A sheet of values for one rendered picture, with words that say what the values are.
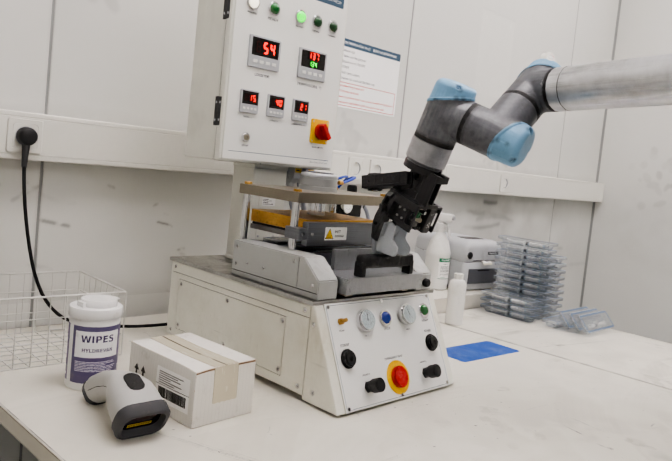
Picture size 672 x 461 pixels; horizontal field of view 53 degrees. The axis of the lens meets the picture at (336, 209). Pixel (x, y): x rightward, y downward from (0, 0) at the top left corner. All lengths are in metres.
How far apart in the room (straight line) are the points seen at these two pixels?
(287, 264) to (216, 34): 0.52
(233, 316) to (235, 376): 0.26
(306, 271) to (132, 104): 0.69
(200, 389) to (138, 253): 0.71
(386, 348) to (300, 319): 0.18
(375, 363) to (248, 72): 0.64
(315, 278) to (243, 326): 0.22
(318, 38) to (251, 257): 0.55
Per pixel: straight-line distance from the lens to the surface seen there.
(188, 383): 1.07
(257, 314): 1.28
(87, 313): 1.18
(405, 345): 1.31
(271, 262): 1.25
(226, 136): 1.39
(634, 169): 3.66
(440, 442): 1.13
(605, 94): 1.13
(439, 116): 1.16
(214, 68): 1.43
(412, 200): 1.20
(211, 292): 1.39
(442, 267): 2.20
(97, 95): 1.63
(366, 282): 1.22
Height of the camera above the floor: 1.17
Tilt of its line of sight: 4 degrees down
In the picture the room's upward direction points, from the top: 6 degrees clockwise
